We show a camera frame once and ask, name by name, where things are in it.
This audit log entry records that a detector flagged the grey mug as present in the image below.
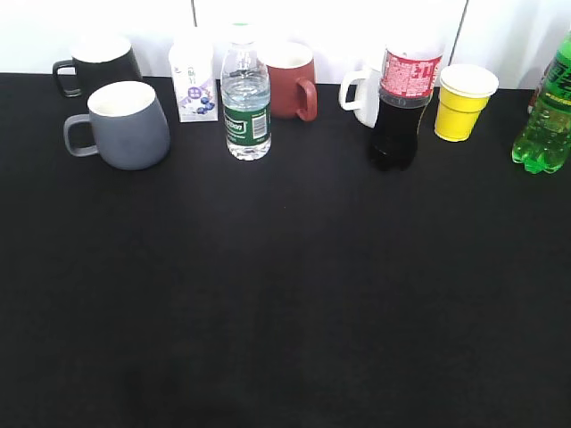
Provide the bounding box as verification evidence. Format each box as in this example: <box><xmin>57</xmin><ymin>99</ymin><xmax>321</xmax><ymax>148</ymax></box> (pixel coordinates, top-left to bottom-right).
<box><xmin>62</xmin><ymin>81</ymin><xmax>170</xmax><ymax>170</ymax></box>

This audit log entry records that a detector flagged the green soda bottle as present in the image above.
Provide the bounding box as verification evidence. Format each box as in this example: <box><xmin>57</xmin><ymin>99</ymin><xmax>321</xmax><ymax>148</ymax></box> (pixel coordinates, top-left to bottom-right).
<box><xmin>511</xmin><ymin>35</ymin><xmax>570</xmax><ymax>174</ymax></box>

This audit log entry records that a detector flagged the Cestbon water bottle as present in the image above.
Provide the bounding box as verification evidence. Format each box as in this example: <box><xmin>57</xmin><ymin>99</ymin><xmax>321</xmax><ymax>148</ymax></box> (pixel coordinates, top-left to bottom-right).
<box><xmin>220</xmin><ymin>23</ymin><xmax>271</xmax><ymax>161</ymax></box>

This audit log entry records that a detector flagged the yellow paper cup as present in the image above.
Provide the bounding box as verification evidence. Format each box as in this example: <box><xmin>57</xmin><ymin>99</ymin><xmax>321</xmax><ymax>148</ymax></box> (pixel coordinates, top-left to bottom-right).
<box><xmin>434</xmin><ymin>64</ymin><xmax>499</xmax><ymax>142</ymax></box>

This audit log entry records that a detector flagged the red mug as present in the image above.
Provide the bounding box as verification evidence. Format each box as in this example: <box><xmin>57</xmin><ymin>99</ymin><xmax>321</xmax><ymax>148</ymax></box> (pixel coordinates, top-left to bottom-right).
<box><xmin>259</xmin><ymin>42</ymin><xmax>318</xmax><ymax>122</ymax></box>

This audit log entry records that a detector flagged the white mug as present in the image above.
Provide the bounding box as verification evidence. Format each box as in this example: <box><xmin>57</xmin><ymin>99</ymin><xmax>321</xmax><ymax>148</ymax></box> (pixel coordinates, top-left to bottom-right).
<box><xmin>338</xmin><ymin>61</ymin><xmax>382</xmax><ymax>128</ymax></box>

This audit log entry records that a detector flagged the blueberry yogurt carton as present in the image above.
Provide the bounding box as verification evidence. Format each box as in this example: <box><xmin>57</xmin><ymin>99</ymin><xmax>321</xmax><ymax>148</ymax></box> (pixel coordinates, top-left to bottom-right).
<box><xmin>169</xmin><ymin>32</ymin><xmax>219</xmax><ymax>123</ymax></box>

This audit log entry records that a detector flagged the cola bottle red label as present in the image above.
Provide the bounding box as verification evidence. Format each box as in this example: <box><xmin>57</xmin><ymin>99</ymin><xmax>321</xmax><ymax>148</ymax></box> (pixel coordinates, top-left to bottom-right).
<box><xmin>368</xmin><ymin>37</ymin><xmax>444</xmax><ymax>171</ymax></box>

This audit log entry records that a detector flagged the black mug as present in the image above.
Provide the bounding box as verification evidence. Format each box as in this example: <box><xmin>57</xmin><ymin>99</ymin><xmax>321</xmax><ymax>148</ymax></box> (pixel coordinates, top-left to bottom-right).
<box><xmin>52</xmin><ymin>34</ymin><xmax>143</xmax><ymax>98</ymax></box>

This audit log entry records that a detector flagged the brown coffee drink bottle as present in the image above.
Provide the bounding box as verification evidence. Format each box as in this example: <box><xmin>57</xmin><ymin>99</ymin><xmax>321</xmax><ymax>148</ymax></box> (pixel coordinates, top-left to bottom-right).
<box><xmin>527</xmin><ymin>62</ymin><xmax>552</xmax><ymax>114</ymax></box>

